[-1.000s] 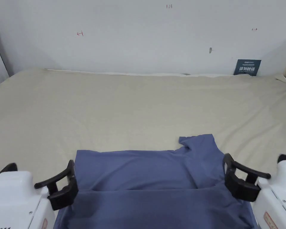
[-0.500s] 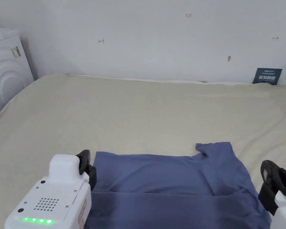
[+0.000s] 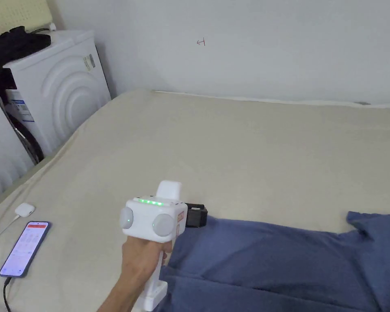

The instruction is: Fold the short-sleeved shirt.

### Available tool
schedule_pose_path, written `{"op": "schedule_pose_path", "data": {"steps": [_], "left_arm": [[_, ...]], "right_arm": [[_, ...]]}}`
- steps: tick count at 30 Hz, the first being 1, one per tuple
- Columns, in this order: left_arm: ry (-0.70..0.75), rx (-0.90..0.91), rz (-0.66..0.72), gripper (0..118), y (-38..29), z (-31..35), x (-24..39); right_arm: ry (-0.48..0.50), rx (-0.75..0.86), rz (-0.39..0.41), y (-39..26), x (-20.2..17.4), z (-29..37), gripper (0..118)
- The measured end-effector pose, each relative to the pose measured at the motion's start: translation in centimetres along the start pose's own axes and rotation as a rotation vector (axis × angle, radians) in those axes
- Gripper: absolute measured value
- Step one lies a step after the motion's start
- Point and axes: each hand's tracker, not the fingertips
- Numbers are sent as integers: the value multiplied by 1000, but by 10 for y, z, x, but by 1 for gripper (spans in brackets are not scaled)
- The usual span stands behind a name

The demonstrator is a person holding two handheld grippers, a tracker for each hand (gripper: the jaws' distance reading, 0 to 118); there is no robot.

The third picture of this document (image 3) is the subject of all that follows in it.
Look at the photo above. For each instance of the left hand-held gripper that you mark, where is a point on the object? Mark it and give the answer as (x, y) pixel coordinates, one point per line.
(146, 221)

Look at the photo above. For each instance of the dark blue shirt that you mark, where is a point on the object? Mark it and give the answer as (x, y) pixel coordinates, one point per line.
(279, 266)

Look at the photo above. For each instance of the person's left forearm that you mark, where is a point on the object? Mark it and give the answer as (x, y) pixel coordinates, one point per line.
(122, 299)

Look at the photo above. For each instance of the person's left hand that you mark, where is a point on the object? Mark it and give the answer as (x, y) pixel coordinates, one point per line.
(139, 260)

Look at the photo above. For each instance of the bed with beige sheet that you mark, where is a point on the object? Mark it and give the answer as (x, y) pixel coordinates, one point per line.
(214, 146)

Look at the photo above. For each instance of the small white charger box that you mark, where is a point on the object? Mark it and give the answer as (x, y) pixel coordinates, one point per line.
(24, 209)

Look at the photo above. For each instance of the smartphone with lit screen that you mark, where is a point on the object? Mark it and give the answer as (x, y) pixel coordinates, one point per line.
(24, 248)

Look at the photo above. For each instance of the white washing machine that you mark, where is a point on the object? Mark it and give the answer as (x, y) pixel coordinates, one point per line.
(68, 97)
(3, 156)

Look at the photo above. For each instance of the pale yellow pegboard panel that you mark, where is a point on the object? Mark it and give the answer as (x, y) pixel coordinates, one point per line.
(16, 13)

